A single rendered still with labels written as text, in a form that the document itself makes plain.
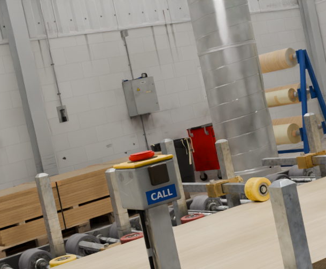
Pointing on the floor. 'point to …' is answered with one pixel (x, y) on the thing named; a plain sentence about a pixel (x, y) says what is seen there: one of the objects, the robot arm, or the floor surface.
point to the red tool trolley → (204, 150)
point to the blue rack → (302, 58)
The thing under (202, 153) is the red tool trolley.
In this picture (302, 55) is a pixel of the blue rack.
